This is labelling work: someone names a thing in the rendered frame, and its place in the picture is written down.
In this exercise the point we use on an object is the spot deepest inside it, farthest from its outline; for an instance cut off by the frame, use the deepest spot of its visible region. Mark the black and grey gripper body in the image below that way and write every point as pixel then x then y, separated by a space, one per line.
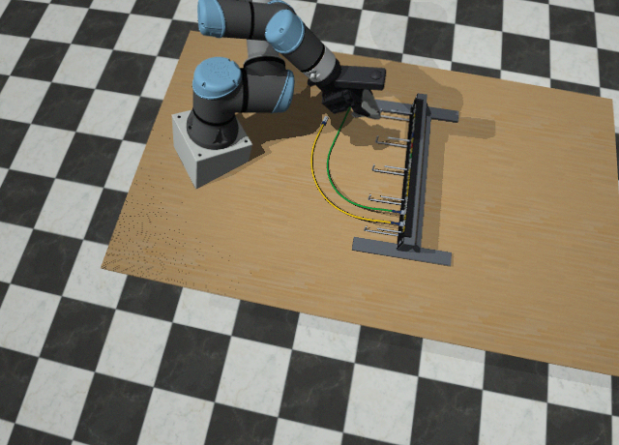
pixel 337 99

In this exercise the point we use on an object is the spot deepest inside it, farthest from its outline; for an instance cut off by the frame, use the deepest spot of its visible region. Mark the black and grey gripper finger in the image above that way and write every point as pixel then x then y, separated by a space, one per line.
pixel 363 110
pixel 369 98

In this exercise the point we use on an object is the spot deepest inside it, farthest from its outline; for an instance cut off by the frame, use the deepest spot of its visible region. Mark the grey port rack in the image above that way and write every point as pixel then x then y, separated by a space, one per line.
pixel 411 185

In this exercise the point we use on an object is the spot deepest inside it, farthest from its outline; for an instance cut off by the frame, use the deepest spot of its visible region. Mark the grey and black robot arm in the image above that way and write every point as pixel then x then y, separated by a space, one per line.
pixel 221 89

